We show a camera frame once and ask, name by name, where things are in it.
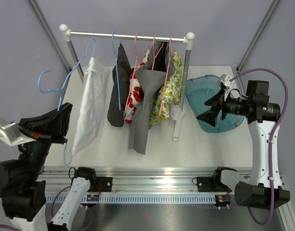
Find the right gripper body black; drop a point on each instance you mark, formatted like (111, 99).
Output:
(231, 106)

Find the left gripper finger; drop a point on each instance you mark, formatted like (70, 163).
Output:
(62, 116)
(49, 127)

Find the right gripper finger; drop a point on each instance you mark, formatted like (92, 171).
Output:
(216, 99)
(210, 116)

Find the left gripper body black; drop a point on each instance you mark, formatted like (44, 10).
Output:
(29, 135)

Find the blue wire hanger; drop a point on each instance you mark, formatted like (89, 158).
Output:
(116, 71)
(61, 91)

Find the dark grey dotted skirt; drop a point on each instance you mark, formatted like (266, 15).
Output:
(121, 76)

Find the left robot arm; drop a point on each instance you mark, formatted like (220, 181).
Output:
(23, 196)

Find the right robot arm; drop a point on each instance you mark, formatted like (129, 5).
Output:
(264, 188)

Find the lemon print skirt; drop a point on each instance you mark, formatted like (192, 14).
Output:
(169, 93)

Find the plain grey skirt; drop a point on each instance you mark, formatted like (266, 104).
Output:
(151, 82)

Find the red poppy white skirt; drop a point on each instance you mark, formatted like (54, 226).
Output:
(135, 92)

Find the blue plastic basket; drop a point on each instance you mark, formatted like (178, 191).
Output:
(200, 89)

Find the clothes rack silver white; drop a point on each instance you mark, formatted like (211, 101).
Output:
(186, 40)

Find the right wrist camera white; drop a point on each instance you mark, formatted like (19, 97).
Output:
(224, 82)

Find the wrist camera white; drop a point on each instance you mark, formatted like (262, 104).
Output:
(11, 135)
(224, 82)

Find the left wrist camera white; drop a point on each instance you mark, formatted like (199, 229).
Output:
(11, 135)

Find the pink wire hanger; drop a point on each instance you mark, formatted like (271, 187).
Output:
(156, 54)
(170, 54)
(136, 60)

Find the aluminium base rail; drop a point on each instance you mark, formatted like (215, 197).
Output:
(137, 180)

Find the white slotted cable duct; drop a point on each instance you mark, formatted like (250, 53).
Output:
(149, 199)

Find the right frame post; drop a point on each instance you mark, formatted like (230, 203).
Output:
(260, 30)

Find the frame post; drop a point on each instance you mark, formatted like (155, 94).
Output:
(260, 30)
(45, 26)

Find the left frame post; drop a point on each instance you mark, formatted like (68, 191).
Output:
(45, 26)

